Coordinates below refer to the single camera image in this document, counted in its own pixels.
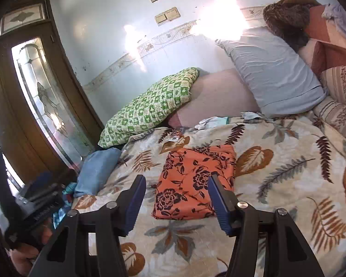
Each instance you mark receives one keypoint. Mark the striped floral pillow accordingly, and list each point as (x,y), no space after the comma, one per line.
(343,86)
(334,118)

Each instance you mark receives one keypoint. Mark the beige wall switch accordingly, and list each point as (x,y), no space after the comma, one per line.
(160,19)
(173,13)

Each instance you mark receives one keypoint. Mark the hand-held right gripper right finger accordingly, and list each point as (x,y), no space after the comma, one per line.
(219,205)

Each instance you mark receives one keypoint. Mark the orange floral print pants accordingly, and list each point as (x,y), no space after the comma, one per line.
(184,179)

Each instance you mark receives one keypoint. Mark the teal blue striped knit sweater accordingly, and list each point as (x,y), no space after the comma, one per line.
(66,192)

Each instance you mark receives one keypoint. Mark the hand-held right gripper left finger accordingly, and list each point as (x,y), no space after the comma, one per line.
(135,205)

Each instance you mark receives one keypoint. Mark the person's left hand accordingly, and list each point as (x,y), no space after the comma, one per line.
(24,258)

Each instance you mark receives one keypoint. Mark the pale pink pillow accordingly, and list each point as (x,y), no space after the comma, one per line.
(222,95)

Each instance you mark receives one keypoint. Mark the leaf print fleece blanket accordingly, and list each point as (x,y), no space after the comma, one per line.
(277,184)

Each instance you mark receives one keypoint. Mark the lavender cloth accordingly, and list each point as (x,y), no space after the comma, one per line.
(343,20)

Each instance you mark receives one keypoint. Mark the green white patterned pillow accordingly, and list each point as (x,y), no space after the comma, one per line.
(150,106)

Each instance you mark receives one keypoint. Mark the grey blue pillow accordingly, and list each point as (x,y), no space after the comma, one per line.
(271,72)

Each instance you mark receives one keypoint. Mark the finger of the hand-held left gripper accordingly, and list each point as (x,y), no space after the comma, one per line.
(43,180)

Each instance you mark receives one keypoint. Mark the wooden wardrobe with glass door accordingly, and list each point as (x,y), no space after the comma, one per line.
(17,121)

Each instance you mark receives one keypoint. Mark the brown furry throw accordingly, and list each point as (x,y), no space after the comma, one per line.
(285,17)

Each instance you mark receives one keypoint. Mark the small grey white cloth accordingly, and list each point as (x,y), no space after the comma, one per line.
(251,115)

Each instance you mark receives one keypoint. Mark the small paper packet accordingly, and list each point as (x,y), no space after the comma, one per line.
(175,140)

